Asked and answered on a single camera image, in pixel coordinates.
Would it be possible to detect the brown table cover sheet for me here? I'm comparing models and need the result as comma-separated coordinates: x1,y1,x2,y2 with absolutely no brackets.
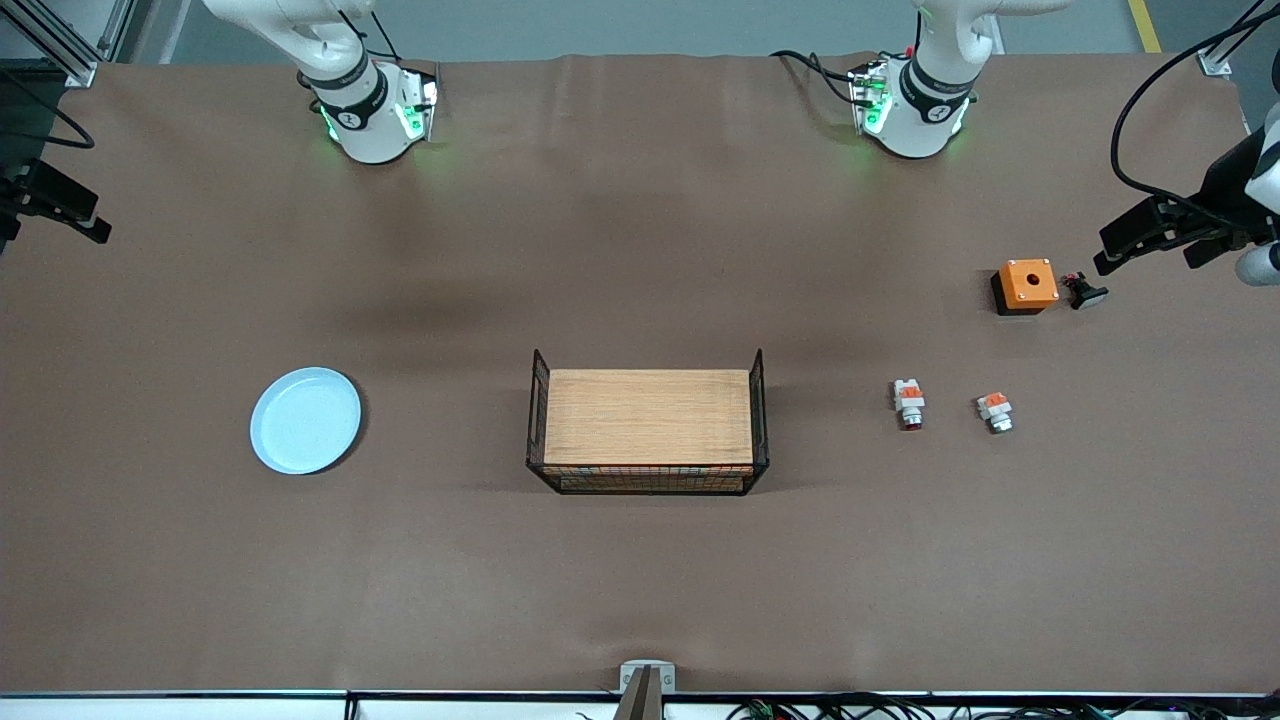
0,50,1280,696

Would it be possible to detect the orange button enclosure box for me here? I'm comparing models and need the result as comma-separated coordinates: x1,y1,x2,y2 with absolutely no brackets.
990,258,1060,317

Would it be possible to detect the light blue round plate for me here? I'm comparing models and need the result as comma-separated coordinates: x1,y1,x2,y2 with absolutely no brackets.
249,366,363,476

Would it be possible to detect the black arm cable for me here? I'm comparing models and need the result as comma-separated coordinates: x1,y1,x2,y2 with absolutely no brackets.
0,95,98,151
1110,5,1280,226

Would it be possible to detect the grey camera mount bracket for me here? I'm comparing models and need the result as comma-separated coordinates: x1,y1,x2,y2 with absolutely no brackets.
612,660,678,720

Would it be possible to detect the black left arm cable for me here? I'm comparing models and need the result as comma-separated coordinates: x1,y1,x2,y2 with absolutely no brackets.
1110,5,1280,226

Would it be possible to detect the aluminium frame post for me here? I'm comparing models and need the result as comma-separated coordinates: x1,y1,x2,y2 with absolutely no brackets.
0,0,136,91
1197,0,1280,79

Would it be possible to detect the black cable tangle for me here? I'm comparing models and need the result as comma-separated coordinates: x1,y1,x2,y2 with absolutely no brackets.
725,692,1280,720

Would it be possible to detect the wooden board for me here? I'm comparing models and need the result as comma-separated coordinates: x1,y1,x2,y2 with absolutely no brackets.
543,368,754,469

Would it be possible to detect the black push button head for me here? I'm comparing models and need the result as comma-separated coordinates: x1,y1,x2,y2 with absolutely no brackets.
1062,271,1110,312

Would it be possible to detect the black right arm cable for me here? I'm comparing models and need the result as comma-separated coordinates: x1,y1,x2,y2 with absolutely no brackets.
0,95,98,151

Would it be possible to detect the white table edge rail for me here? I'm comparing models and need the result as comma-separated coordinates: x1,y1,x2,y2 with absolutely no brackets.
0,690,1280,720

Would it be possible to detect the black base power cable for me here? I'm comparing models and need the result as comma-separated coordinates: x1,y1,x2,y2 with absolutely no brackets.
770,48,863,106

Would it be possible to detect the black wire basket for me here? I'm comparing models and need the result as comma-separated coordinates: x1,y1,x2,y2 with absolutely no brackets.
526,348,771,497

